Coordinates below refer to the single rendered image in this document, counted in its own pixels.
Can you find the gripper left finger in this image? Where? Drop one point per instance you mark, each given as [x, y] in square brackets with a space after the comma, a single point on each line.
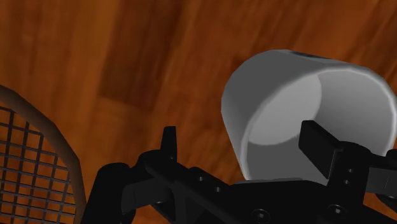
[169, 173]

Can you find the white cup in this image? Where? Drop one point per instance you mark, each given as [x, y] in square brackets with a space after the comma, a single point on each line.
[279, 102]

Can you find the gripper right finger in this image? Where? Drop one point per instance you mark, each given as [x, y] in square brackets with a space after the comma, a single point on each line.
[338, 158]

